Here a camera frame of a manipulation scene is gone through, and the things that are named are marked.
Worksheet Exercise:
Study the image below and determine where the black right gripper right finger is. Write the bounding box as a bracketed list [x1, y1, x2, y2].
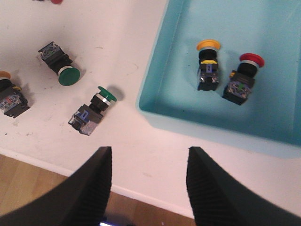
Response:
[186, 147, 301, 226]

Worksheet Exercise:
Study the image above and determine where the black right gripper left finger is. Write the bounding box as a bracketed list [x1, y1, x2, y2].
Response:
[0, 147, 112, 226]

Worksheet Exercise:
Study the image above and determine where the yellow button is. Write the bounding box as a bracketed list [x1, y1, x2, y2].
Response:
[196, 39, 221, 91]
[0, 71, 30, 118]

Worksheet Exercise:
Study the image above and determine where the red button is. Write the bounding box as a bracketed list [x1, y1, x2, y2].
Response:
[34, 0, 63, 5]
[222, 53, 264, 105]

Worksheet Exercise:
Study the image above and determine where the light blue plastic box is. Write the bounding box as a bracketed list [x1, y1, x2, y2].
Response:
[137, 0, 301, 158]

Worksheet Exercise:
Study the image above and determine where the green button lying right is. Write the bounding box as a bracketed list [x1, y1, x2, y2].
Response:
[68, 86, 117, 136]

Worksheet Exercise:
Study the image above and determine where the green button lying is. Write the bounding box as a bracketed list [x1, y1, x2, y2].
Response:
[68, 86, 117, 136]
[38, 41, 80, 86]

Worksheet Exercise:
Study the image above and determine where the yellow button lying front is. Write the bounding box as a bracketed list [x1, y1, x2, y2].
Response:
[0, 71, 30, 118]

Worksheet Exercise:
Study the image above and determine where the green button lying left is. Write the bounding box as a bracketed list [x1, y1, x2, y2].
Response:
[38, 41, 80, 86]

